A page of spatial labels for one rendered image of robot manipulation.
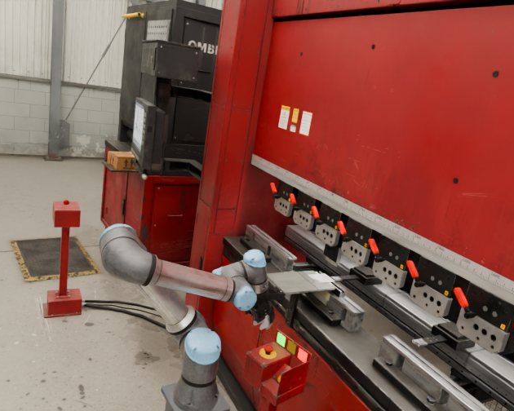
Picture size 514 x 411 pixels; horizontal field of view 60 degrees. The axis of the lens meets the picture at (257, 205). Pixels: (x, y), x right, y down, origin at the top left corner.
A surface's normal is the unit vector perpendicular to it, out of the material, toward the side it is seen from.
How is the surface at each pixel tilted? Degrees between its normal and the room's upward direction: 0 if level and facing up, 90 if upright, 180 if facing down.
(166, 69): 90
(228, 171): 90
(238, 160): 90
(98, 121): 90
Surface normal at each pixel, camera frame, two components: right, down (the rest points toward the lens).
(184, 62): 0.39, 0.31
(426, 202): -0.88, -0.01
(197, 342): 0.21, -0.90
